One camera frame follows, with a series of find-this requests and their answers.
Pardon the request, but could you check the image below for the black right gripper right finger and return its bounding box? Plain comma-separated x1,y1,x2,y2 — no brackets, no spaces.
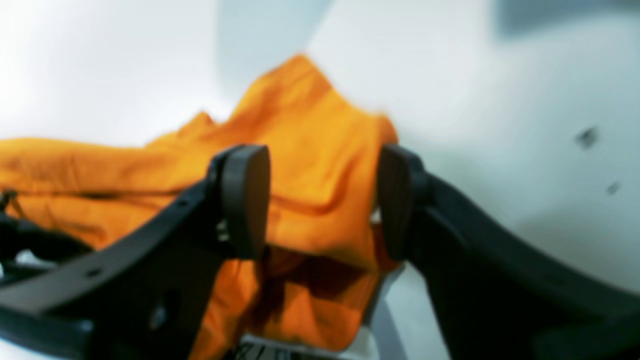
375,144,640,360

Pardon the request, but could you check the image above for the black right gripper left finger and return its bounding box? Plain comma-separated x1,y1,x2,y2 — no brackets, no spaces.
1,145,271,360

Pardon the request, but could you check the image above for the orange t-shirt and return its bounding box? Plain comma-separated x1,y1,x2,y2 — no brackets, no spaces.
0,55,398,360

